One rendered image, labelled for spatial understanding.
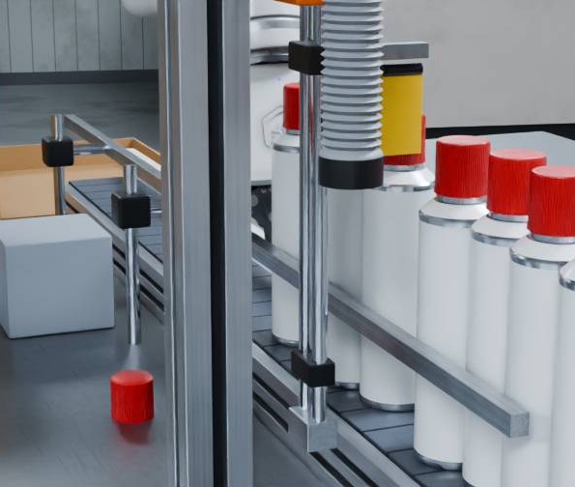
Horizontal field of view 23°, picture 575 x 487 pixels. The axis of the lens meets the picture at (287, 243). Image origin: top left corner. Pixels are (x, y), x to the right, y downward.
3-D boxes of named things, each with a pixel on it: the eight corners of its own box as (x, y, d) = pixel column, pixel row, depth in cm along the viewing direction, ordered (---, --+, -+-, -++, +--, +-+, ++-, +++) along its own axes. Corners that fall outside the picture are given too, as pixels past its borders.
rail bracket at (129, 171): (200, 340, 129) (197, 163, 125) (123, 350, 126) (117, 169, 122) (189, 330, 132) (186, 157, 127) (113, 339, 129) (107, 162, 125)
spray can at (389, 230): (446, 398, 100) (455, 112, 95) (401, 417, 96) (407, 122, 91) (389, 381, 103) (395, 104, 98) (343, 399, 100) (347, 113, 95)
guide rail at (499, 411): (530, 436, 75) (531, 411, 75) (510, 439, 75) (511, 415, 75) (74, 125, 172) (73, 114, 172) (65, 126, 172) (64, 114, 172)
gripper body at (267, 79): (216, 45, 112) (234, 185, 111) (334, 41, 116) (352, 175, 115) (190, 68, 119) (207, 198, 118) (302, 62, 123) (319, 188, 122)
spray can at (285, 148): (344, 344, 112) (347, 87, 107) (281, 350, 110) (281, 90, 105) (324, 326, 117) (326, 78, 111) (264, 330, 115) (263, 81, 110)
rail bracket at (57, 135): (117, 261, 156) (112, 113, 152) (51, 268, 153) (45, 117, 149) (109, 254, 159) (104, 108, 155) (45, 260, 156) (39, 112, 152)
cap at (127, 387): (120, 426, 108) (118, 386, 107) (104, 412, 111) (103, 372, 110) (160, 418, 110) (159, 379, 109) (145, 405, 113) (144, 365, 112)
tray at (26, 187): (196, 205, 183) (195, 175, 182) (-5, 222, 174) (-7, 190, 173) (134, 163, 210) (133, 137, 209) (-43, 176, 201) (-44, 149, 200)
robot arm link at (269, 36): (220, 18, 112) (225, 55, 112) (323, 14, 115) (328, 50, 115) (191, 43, 120) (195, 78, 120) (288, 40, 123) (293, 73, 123)
